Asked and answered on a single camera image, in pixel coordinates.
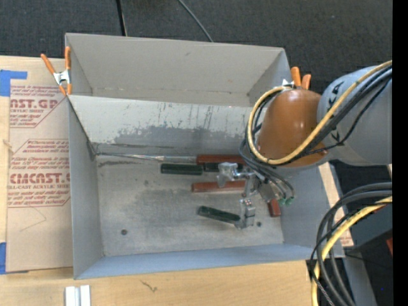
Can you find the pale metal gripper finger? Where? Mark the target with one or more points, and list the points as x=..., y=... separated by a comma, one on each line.
x=248, y=212
x=227, y=174

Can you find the dark green flat block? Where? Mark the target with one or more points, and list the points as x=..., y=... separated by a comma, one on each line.
x=181, y=169
x=218, y=214
x=210, y=167

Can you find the red-brown flat block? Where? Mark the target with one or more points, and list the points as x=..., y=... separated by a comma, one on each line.
x=207, y=186
x=274, y=208
x=216, y=158

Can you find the grey metal bin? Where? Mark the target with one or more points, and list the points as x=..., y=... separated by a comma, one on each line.
x=165, y=215

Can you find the brown cardboard board red print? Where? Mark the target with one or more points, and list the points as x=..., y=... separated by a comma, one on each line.
x=38, y=222

